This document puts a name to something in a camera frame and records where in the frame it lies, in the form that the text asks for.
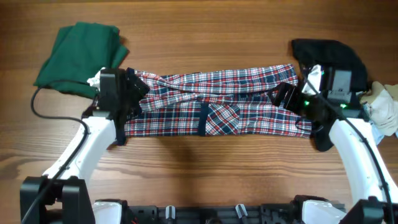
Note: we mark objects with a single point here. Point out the beige crumpled garment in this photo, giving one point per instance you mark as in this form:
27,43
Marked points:
381,106

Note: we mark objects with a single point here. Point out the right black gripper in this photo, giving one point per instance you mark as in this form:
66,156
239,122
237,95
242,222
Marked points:
282,89

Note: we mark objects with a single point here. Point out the folded green cloth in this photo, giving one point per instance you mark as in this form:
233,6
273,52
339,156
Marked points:
79,52

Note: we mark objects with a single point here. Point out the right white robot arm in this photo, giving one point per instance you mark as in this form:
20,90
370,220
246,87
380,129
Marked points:
374,193

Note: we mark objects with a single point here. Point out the black garment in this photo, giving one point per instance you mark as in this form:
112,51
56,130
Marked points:
316,59

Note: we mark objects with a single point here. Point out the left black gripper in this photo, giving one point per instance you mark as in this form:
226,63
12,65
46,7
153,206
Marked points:
135,94

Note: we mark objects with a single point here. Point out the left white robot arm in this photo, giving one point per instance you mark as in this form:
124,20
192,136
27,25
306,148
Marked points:
60,194

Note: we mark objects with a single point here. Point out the white crumpled garment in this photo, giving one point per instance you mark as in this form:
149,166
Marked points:
374,130

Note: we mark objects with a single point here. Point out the plaid red navy shirt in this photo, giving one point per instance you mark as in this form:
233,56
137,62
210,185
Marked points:
225,102

